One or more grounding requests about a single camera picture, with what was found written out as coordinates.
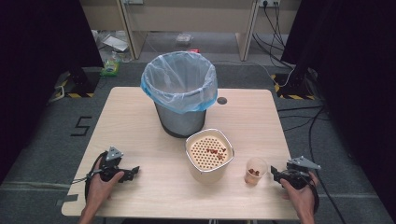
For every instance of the green packet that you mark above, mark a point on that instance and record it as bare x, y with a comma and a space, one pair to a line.
110, 68

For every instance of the beige wooden desk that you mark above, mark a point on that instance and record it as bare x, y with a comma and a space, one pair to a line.
186, 15

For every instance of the white wall power socket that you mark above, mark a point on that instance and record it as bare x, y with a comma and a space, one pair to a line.
269, 2

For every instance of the cream square container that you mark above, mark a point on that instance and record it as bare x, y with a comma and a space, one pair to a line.
205, 175

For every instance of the perforated cream strainer insert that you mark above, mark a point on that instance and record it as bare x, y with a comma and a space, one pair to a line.
202, 158

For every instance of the small red item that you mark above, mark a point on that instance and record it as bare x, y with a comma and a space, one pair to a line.
193, 50

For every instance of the black curtain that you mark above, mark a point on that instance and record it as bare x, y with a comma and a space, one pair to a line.
40, 62
358, 77

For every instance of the blue plastic bin liner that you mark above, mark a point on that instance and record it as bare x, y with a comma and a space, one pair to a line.
162, 90

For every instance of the person's left hand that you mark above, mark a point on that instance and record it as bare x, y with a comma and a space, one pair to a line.
101, 188

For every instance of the red bits in cup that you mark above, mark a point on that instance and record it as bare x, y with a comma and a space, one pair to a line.
253, 171

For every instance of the person's right hand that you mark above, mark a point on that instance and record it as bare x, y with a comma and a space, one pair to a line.
300, 196

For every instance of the white plastic bags pile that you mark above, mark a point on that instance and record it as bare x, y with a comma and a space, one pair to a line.
113, 43

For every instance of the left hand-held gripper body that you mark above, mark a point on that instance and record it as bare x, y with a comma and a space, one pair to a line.
112, 161

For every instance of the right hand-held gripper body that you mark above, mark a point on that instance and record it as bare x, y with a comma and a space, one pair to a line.
297, 174

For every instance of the dark round table grommet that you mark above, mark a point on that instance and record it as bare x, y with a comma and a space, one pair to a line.
222, 100

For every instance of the small clear plastic cup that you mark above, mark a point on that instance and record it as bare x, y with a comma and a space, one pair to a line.
260, 164

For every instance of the clear plastic packet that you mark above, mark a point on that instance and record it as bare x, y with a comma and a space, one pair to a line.
183, 38

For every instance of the black stand base striped tape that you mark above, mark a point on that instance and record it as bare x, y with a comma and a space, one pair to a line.
294, 84
81, 81

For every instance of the red-brown food scraps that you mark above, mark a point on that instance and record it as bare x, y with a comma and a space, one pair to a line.
213, 151

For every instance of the grey metal mesh trash bin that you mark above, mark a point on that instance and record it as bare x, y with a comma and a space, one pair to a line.
182, 121

